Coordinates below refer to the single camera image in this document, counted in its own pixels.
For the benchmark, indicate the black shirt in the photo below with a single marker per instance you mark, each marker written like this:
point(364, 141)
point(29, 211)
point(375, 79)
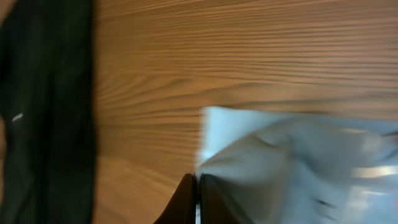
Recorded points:
point(47, 109)

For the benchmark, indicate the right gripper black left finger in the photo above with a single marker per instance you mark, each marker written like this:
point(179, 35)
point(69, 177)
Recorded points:
point(181, 208)

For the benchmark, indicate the light blue t-shirt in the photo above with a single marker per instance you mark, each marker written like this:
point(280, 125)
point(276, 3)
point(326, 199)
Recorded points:
point(302, 168)

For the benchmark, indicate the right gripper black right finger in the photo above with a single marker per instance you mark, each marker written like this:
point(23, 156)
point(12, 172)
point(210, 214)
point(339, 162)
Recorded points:
point(217, 205)

